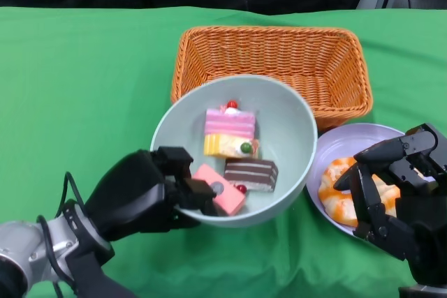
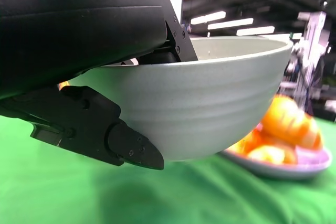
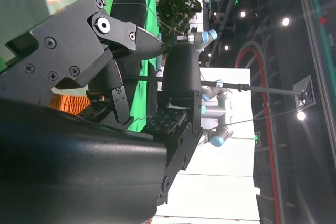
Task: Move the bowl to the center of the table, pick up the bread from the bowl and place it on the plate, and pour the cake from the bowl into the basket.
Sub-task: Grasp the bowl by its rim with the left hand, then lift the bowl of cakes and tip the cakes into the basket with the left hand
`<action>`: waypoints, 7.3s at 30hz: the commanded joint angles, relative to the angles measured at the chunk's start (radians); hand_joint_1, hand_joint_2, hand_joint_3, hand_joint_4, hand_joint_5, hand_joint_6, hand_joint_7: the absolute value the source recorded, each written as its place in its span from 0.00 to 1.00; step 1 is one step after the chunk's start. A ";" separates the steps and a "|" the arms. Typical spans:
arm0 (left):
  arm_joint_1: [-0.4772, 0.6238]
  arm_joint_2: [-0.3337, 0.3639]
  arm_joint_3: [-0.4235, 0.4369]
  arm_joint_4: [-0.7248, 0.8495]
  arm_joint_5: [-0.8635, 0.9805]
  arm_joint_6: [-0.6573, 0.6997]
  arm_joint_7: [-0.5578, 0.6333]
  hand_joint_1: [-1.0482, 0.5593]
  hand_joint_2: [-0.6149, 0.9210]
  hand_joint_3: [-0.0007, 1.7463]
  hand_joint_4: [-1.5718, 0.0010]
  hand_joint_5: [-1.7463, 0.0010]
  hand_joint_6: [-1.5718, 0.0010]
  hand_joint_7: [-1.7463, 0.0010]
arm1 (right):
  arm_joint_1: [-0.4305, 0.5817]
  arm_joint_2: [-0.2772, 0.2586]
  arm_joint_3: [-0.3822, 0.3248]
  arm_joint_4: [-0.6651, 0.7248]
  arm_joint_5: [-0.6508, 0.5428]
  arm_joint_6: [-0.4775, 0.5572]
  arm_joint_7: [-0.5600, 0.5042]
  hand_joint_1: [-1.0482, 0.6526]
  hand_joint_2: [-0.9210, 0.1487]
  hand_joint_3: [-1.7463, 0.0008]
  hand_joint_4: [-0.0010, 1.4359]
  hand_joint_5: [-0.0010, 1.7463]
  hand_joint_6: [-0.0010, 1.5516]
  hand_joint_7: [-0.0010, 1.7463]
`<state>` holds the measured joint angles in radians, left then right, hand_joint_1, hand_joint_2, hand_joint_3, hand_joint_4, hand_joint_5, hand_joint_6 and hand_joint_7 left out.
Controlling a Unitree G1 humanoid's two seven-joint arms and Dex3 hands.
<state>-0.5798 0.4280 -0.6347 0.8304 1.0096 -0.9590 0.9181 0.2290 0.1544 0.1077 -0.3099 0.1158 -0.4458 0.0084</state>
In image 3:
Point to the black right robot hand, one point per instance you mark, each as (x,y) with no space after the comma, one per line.
(65,169)

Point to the grey-green ribbed bowl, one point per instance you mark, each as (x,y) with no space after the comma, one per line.
(21,3)

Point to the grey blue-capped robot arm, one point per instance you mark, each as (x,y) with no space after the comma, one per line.
(204,37)
(215,108)

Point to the orange wicker basket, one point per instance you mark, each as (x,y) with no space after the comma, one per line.
(68,103)

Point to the green leafy plant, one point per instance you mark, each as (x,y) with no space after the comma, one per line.
(178,9)

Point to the black tripod pole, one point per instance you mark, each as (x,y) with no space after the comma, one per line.
(262,88)

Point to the square ceiling air vent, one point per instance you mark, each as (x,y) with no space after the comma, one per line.
(304,90)

